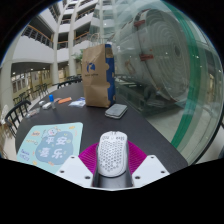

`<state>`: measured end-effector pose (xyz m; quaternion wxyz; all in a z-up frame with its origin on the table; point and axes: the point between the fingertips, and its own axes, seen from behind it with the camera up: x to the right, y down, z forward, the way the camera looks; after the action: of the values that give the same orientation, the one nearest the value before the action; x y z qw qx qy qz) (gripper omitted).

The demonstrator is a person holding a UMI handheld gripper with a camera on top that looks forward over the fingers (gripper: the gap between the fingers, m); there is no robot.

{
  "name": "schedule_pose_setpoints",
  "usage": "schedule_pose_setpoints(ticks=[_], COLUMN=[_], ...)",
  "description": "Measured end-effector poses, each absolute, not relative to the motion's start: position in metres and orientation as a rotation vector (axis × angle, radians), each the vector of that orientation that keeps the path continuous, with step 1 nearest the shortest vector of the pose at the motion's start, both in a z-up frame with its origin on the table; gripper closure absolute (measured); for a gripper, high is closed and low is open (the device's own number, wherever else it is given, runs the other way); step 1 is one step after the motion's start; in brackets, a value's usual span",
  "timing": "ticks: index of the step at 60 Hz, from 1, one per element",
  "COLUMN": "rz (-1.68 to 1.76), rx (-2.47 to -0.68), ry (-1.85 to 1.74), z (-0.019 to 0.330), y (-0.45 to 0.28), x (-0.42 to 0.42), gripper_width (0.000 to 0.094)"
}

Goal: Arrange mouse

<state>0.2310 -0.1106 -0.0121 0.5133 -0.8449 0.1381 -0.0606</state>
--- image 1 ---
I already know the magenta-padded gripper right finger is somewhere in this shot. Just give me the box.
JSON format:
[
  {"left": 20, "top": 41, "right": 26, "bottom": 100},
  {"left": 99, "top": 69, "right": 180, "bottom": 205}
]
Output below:
[{"left": 126, "top": 140, "right": 171, "bottom": 191}]

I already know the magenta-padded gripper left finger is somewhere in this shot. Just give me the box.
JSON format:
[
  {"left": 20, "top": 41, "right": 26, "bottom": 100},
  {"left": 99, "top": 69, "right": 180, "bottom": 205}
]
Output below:
[{"left": 54, "top": 141, "right": 101, "bottom": 189}]

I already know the white perforated computer mouse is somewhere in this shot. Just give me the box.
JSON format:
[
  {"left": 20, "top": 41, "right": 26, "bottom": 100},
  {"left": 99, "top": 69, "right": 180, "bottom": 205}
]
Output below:
[{"left": 96, "top": 130, "right": 129, "bottom": 178}]

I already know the light blue printed mouse pad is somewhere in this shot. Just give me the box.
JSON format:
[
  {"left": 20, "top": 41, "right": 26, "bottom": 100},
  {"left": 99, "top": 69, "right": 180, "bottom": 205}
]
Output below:
[{"left": 16, "top": 121, "right": 84, "bottom": 175}]

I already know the blue and white plastic packet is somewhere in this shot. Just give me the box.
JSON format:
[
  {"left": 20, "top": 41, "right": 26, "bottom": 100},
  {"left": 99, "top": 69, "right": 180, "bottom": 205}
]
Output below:
[{"left": 68, "top": 97, "right": 87, "bottom": 108}]

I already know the grey zippered case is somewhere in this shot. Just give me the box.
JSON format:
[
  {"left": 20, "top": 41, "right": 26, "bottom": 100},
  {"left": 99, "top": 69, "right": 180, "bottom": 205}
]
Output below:
[{"left": 104, "top": 103, "right": 129, "bottom": 120}]

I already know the white rectangular box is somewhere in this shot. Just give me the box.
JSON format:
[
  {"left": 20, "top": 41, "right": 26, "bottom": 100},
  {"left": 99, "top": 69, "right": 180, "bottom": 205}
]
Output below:
[{"left": 41, "top": 101, "right": 53, "bottom": 110}]

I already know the clear plastic packet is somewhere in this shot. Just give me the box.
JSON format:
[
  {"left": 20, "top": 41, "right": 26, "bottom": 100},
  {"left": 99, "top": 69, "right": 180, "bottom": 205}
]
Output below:
[{"left": 24, "top": 107, "right": 41, "bottom": 119}]

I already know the flat orange packet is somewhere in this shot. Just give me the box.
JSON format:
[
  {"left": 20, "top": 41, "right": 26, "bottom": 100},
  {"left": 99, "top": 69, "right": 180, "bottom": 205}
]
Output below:
[{"left": 58, "top": 96, "right": 73, "bottom": 105}]

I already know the small blue-capped bottle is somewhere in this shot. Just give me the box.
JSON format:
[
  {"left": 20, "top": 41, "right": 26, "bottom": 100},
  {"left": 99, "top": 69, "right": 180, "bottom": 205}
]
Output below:
[{"left": 48, "top": 94, "right": 57, "bottom": 110}]

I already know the group of dark chairs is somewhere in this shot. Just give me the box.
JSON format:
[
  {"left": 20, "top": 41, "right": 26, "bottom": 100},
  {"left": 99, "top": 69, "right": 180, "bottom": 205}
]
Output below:
[{"left": 12, "top": 83, "right": 51, "bottom": 105}]

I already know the black chair with curved back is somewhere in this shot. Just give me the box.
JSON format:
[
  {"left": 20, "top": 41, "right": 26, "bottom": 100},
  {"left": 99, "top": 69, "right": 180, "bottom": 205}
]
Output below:
[{"left": 56, "top": 76, "right": 83, "bottom": 90}]

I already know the white lattice chair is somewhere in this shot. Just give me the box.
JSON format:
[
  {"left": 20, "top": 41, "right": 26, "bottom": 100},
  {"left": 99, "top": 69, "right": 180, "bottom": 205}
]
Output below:
[{"left": 0, "top": 104, "right": 10, "bottom": 127}]

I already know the brown paper bag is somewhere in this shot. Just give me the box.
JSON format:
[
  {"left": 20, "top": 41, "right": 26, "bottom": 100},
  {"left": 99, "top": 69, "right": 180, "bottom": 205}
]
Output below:
[{"left": 81, "top": 43, "right": 117, "bottom": 109}]

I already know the large white ribbed cylinder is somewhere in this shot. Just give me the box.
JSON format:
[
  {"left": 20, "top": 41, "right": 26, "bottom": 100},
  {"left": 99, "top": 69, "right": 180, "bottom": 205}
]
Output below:
[{"left": 113, "top": 8, "right": 208, "bottom": 108}]

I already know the green potted plant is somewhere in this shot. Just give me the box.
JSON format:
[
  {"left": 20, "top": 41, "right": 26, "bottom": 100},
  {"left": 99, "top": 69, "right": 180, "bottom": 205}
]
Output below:
[{"left": 71, "top": 49, "right": 84, "bottom": 63}]

